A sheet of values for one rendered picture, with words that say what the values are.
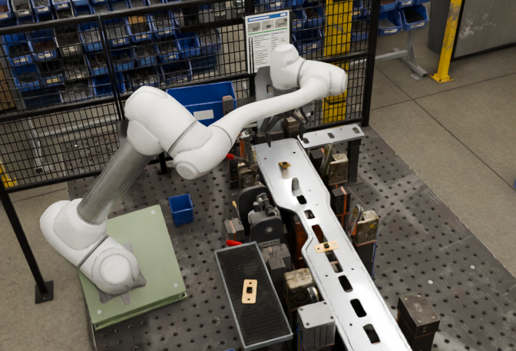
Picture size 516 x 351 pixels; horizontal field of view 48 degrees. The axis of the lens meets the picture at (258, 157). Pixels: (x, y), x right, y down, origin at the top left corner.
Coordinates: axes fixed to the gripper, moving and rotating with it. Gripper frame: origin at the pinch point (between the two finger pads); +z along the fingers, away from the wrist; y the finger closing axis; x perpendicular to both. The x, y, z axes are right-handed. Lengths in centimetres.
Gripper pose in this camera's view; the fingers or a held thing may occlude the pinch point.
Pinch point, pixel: (285, 140)
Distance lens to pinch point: 230.1
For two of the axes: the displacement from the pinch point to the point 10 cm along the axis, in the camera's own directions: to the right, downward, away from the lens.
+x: -2.8, -5.9, 7.6
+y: 9.6, -2.0, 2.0
